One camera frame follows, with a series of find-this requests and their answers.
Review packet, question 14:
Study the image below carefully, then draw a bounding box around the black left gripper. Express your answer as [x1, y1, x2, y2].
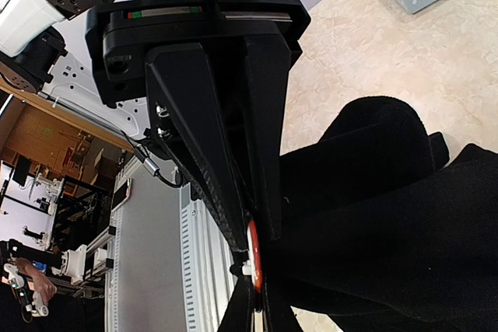
[84, 0, 312, 253]

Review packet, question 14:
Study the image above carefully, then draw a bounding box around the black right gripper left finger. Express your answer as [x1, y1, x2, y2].
[218, 275, 254, 332]

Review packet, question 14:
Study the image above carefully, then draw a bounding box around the front aluminium rail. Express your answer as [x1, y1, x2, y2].
[106, 158, 236, 331]

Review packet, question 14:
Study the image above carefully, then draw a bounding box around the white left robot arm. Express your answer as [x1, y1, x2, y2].
[1, 0, 310, 252]

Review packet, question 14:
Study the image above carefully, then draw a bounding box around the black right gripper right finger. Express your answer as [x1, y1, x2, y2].
[264, 282, 302, 332]

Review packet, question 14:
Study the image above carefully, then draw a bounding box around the red round brooch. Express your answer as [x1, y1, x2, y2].
[243, 220, 263, 294]

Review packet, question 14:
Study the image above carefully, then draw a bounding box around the black garment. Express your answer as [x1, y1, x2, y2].
[259, 96, 497, 331]

